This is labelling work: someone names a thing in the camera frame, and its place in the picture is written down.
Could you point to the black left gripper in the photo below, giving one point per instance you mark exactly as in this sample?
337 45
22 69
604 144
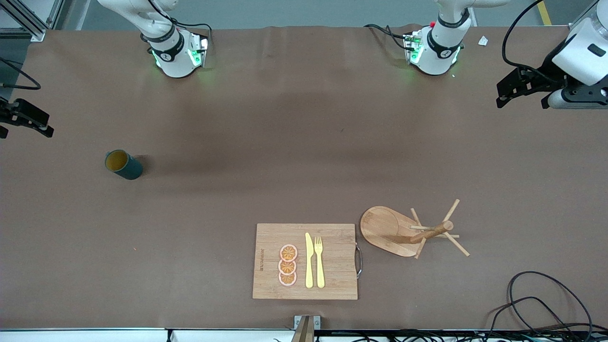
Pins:
543 79

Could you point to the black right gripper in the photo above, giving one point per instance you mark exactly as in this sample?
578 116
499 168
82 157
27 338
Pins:
9 114

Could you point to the dark green cup yellow inside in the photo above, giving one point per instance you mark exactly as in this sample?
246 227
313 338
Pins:
128 168

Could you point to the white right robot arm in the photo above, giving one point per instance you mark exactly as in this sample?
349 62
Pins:
173 61

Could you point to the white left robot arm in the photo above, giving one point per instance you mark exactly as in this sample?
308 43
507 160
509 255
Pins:
441 47

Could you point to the wooden cup rack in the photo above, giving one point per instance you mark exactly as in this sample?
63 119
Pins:
387 230

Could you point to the bamboo cutting board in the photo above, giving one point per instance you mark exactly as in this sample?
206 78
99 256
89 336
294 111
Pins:
332 266

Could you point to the yellow plastic fork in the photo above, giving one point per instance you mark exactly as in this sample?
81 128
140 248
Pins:
320 270

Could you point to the yellow plastic knife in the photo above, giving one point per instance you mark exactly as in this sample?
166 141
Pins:
309 266

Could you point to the toy orange slice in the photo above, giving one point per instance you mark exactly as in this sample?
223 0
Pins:
287 279
287 267
288 252

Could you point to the metal camera stand bracket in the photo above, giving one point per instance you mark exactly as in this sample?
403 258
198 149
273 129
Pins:
306 327

